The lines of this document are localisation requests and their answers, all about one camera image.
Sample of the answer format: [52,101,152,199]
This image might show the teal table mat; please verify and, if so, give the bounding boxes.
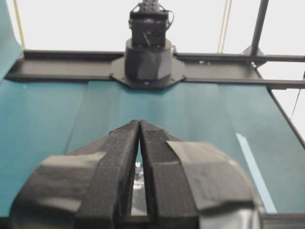
[0,0,305,229]

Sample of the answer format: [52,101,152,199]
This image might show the light blue tape strip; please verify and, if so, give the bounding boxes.
[236,133,278,214]

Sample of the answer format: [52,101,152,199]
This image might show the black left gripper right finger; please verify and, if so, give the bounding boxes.
[140,120,264,229]

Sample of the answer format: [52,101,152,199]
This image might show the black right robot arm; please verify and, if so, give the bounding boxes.
[112,0,264,229]

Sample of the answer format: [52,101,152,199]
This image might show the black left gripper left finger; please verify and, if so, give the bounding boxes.
[10,120,139,229]

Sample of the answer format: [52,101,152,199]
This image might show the silver zip bag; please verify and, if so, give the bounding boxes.
[131,162,147,216]

